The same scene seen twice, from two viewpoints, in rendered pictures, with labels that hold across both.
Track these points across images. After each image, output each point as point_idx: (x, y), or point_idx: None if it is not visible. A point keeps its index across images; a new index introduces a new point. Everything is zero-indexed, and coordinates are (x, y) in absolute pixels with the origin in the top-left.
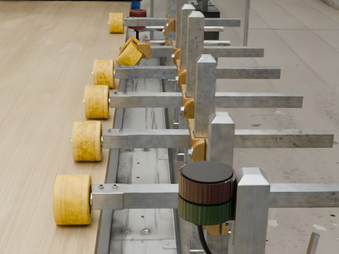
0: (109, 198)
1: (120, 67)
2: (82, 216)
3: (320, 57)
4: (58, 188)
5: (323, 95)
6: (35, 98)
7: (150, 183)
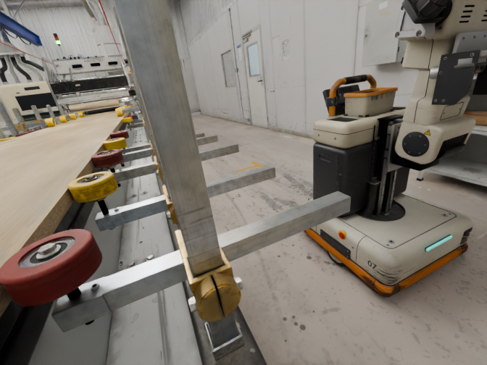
0: (125, 110)
1: (126, 107)
2: (121, 113)
3: (199, 125)
4: (116, 109)
5: (198, 132)
6: (109, 115)
7: (140, 132)
